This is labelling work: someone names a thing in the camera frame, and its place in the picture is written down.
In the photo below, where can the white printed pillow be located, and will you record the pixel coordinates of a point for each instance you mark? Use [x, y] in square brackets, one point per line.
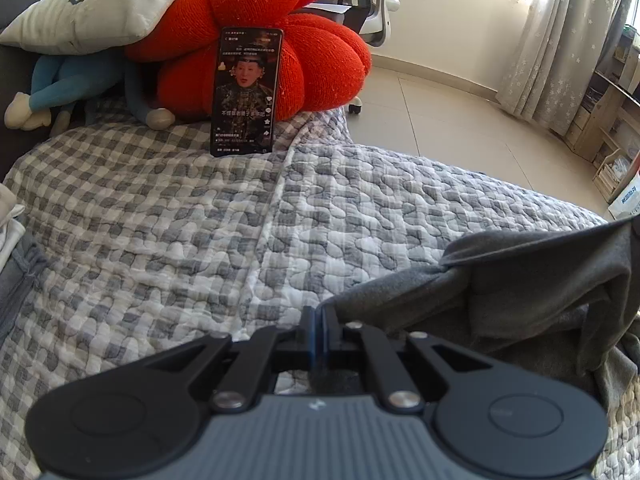
[95, 5]

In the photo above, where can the beige star-print curtain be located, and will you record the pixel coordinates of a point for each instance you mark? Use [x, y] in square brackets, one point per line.
[560, 45]

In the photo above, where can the blue plush toy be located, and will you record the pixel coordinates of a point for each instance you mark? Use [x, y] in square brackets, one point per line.
[75, 80]

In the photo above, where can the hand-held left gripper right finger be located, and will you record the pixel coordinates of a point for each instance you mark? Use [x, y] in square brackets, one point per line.
[327, 332]

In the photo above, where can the grey checkered quilt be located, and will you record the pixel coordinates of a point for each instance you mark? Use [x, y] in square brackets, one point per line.
[175, 220]

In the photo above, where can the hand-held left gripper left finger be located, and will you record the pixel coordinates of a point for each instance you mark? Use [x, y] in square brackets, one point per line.
[310, 332]

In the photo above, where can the white office chair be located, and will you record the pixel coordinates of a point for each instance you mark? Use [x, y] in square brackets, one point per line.
[380, 5]

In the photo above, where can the white paper sheet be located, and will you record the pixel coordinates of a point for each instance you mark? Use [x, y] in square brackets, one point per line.
[327, 7]

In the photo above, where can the red pumpkin cushion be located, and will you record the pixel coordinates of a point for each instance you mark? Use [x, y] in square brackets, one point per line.
[310, 60]

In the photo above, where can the black smartphone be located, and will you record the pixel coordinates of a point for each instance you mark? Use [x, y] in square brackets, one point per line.
[245, 95]

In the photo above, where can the grey top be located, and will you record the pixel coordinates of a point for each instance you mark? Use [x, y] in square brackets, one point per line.
[525, 300]

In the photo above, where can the cream garment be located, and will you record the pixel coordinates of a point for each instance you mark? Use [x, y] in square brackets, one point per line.
[9, 220]

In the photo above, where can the wooden shelf desk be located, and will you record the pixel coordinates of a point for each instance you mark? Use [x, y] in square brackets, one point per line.
[607, 120]

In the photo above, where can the white shopping bag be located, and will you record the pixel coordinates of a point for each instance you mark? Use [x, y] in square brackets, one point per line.
[627, 195]

